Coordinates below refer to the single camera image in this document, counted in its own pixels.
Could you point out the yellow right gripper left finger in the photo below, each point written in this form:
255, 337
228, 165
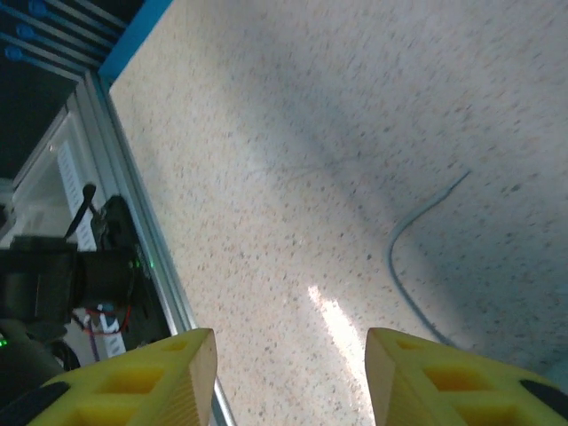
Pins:
146, 390

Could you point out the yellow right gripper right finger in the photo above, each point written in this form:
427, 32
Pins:
444, 390

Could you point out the white shoelace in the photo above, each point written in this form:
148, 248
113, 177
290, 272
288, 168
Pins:
391, 253

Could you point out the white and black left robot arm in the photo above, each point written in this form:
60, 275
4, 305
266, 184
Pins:
44, 279

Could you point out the blue table edge strip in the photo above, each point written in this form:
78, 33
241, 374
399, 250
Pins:
137, 40

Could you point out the aluminium frame rail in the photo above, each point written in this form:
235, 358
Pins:
148, 231

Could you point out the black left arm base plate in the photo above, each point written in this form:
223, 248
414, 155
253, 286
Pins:
115, 222

